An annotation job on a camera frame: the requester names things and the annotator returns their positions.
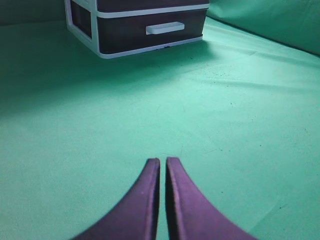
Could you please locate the left gripper purple right finger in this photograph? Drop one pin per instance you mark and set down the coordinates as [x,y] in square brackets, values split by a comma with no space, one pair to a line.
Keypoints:
[189,214]

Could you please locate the left gripper purple left finger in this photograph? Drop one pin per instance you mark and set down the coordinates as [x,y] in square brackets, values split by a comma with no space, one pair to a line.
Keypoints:
[135,216]

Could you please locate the dark drawer white handle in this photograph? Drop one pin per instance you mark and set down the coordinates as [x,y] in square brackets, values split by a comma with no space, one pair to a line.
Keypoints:
[122,34]
[109,6]

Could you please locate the dark drawer cabinet white frame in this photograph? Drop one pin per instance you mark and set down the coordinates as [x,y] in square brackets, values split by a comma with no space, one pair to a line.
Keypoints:
[81,21]

